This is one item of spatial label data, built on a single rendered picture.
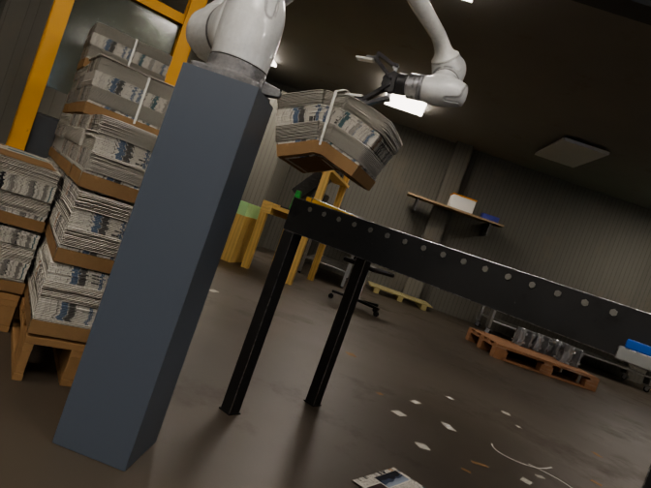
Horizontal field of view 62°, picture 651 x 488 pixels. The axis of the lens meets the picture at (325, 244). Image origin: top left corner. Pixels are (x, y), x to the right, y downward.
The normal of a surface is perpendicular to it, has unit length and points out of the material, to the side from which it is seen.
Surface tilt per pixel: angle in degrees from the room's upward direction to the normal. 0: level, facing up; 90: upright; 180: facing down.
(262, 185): 90
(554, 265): 90
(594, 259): 90
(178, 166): 90
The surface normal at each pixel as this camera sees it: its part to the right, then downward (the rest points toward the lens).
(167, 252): -0.07, 0.00
